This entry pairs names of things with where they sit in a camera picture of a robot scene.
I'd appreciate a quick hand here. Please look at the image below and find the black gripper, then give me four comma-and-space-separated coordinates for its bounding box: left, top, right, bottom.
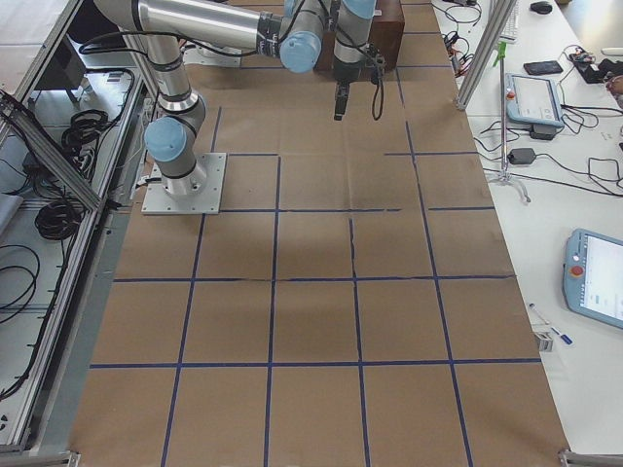
332, 61, 365, 122

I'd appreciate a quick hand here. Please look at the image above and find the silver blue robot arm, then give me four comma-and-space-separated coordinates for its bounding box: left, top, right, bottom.
95, 1, 385, 202

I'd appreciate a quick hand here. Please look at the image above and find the dark wooden drawer cabinet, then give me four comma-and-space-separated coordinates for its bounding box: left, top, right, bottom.
314, 0, 405, 72

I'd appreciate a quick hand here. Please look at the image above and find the white keyboard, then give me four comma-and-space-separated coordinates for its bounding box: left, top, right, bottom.
499, 3, 519, 43

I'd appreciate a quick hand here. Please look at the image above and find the silver tripod stand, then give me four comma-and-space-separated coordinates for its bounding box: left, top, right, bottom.
492, 41, 531, 205

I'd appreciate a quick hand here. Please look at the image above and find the black power adapter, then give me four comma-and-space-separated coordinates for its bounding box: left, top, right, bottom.
507, 148, 536, 165

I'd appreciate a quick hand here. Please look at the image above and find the upper teach pendant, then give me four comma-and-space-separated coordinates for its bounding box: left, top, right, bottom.
504, 73, 564, 128

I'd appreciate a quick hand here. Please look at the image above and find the teach pendant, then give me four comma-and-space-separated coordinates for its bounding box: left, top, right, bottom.
504, 73, 564, 128
563, 229, 623, 329

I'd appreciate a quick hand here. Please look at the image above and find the black smartphone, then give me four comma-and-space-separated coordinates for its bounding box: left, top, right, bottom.
523, 60, 563, 76

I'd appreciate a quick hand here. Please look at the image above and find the black computer mouse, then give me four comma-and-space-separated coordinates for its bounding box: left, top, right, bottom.
530, 0, 553, 16

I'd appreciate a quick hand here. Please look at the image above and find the lower teach pendant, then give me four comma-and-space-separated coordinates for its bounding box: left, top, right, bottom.
563, 229, 623, 329

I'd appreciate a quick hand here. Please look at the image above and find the white blue pen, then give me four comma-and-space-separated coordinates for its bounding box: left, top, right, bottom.
550, 326, 573, 345

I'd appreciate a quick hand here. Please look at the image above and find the aluminium frame post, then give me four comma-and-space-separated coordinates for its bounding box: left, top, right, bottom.
456, 0, 517, 110

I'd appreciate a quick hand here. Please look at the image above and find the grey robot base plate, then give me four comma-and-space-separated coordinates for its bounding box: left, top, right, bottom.
141, 153, 227, 215

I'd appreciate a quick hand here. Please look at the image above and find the aluminium frame rail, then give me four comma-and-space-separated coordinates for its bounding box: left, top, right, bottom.
1, 90, 102, 212

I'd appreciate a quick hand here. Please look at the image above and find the coiled black cable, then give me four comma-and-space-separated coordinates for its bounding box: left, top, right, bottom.
34, 197, 87, 243

